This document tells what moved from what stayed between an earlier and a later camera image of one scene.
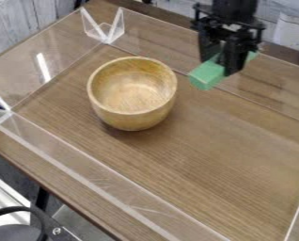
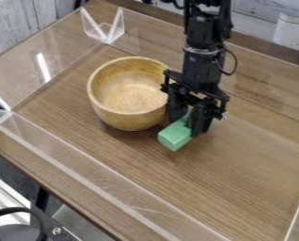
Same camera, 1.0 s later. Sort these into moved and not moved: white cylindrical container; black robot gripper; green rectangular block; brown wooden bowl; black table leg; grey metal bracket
Moved: green rectangular block; black robot gripper
Not moved: white cylindrical container; grey metal bracket; brown wooden bowl; black table leg
